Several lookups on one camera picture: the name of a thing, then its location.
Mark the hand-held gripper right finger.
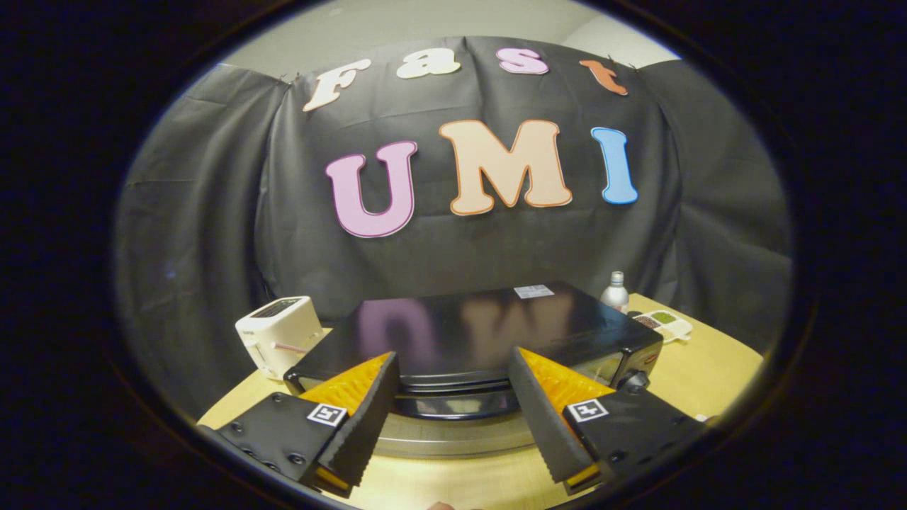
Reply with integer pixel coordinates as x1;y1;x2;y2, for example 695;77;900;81
508;346;709;495

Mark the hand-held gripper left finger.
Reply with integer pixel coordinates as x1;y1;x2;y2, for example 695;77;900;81
215;351;400;498

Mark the black toaster oven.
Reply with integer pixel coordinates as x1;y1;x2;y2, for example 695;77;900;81
284;282;665;458

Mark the white pop-up toaster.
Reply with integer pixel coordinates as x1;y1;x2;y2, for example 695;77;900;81
235;296;325;381

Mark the silver bottle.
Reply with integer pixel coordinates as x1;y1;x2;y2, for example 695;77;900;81
601;271;631;314

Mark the white divided seasoning dish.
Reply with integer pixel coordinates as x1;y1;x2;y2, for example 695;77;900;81
633;310;693;344

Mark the black backdrop cloth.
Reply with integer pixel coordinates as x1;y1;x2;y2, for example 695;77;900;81
116;37;792;419

